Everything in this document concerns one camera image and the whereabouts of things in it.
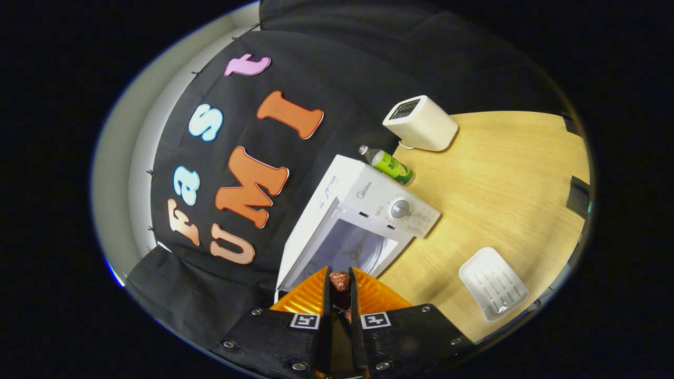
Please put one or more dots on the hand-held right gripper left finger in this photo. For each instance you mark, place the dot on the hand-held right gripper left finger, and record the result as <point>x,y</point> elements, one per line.
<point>274,342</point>

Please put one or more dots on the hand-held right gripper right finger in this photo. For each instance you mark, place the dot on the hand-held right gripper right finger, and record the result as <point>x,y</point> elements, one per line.
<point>405,342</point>

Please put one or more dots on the red-brown roasted meat piece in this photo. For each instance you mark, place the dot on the red-brown roasted meat piece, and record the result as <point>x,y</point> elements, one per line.
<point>340,281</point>

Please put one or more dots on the white microwave oven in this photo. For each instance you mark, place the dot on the white microwave oven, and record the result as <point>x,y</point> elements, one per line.
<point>358,189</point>

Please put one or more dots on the white ribbed rectangular plate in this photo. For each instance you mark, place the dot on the white ribbed rectangular plate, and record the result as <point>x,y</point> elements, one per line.
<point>492,284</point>

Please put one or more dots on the green label drink bottle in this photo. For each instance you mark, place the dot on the green label drink bottle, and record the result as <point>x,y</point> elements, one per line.
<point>392,167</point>

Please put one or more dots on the white toaster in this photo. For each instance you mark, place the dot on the white toaster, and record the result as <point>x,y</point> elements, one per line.
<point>426,129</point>

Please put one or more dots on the black table clamp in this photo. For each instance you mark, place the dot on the black table clamp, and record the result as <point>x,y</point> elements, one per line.
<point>579,197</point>
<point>573,127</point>

